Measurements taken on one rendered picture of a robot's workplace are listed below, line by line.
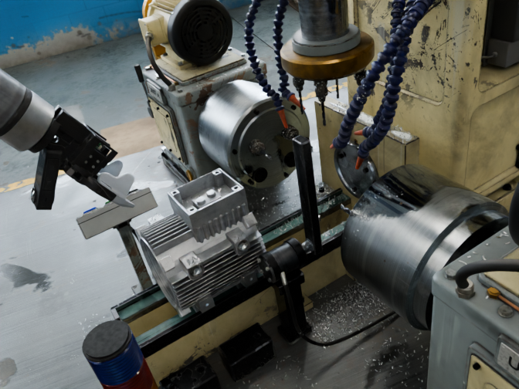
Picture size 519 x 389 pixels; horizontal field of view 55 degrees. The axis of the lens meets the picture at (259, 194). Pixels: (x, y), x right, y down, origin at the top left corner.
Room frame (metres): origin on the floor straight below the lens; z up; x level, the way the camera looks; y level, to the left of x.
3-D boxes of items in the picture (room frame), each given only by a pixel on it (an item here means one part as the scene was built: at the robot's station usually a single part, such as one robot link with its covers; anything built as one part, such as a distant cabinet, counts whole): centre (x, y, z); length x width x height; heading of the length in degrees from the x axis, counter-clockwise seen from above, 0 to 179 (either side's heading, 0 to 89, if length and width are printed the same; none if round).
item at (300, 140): (0.74, -0.09, 1.12); 0.04 x 0.03 x 0.26; 115
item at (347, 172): (0.95, -0.23, 1.02); 0.15 x 0.02 x 0.15; 25
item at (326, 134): (0.98, -0.29, 0.97); 0.30 x 0.11 x 0.34; 25
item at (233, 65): (1.45, 0.11, 0.99); 0.35 x 0.31 x 0.37; 25
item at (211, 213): (0.80, 0.10, 1.11); 0.12 x 0.11 x 0.07; 117
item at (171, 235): (0.78, 0.14, 1.02); 0.20 x 0.19 x 0.19; 117
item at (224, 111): (1.23, 0.01, 1.04); 0.37 x 0.25 x 0.25; 25
